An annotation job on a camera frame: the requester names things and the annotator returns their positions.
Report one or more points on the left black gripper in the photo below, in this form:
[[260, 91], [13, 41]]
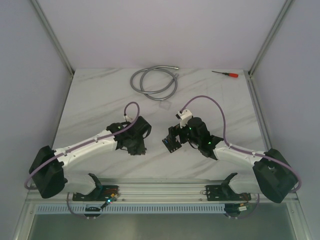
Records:
[[136, 149]]

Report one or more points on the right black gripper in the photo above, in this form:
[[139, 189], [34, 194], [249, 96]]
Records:
[[182, 140]]

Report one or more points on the black fuse box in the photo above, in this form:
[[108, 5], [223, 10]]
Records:
[[172, 146]]

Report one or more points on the clear plastic fuse box cover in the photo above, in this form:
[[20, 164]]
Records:
[[165, 105]]

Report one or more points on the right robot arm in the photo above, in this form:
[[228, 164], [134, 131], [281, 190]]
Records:
[[267, 173]]

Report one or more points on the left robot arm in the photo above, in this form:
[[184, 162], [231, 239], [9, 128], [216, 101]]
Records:
[[53, 171]]

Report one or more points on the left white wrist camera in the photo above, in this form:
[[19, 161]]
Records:
[[128, 118]]

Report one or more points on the aluminium rail frame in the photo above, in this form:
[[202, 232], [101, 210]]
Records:
[[144, 191]]

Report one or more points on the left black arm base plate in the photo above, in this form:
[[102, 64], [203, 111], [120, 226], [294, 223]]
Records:
[[107, 192]]

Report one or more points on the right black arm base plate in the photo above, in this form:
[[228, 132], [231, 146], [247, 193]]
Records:
[[225, 193]]

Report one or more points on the red handled screwdriver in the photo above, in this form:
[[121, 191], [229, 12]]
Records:
[[232, 75]]

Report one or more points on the perforated cable duct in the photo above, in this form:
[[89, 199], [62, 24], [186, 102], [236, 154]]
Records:
[[185, 208]]

